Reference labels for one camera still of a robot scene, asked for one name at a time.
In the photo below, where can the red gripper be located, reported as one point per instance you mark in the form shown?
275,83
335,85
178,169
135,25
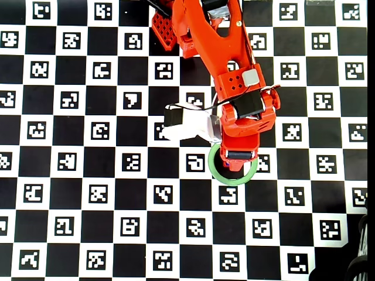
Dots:
239,155

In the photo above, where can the blue cube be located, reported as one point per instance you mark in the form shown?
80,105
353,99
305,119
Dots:
227,164

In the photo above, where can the red robot base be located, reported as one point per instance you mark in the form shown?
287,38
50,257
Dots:
164,29

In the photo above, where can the red robot arm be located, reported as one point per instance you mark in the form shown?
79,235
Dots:
216,49

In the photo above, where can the white square wrist module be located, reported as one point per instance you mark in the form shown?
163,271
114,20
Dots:
250,77

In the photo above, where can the grey tape wrap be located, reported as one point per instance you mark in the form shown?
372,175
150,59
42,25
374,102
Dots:
219,13

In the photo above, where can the black flexible stand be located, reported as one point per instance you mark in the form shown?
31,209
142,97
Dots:
359,263

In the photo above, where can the clear tape piece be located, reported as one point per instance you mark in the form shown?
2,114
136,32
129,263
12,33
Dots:
319,2

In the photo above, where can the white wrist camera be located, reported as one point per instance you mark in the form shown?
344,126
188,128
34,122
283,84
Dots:
190,126

